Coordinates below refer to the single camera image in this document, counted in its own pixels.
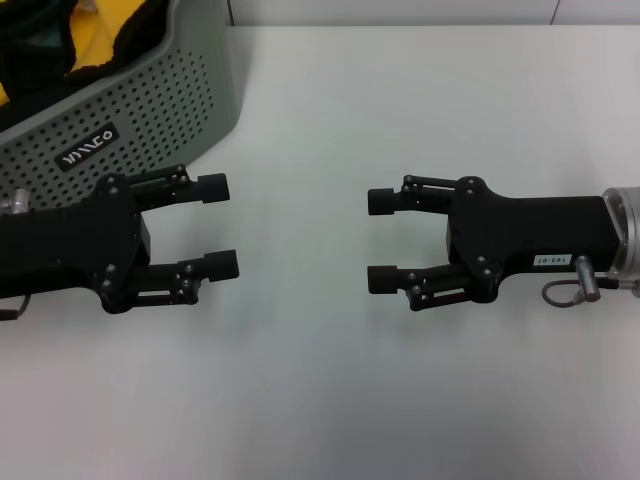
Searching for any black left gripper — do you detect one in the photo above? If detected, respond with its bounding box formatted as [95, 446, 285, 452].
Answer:
[0, 163, 241, 315]

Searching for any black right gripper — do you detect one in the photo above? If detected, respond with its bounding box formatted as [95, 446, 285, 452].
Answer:
[446, 175, 622, 304]

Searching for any gripper cable with plug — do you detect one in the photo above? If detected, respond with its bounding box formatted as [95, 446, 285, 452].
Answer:
[541, 254, 640, 307]
[0, 187, 34, 321]

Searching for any left gripper cable with plug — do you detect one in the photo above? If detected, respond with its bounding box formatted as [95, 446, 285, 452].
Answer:
[0, 187, 34, 321]

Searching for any black and yellow towel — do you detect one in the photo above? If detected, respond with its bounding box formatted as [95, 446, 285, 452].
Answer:
[0, 82, 31, 132]

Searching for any grey perforated storage box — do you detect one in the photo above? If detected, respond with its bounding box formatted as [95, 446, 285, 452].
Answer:
[0, 0, 252, 212]

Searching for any dark green yellow-backed towel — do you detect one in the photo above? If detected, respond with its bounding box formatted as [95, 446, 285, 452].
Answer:
[0, 0, 174, 99]

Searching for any right gripper cable with plug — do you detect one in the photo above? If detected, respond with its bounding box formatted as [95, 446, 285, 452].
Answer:
[541, 254, 640, 307]

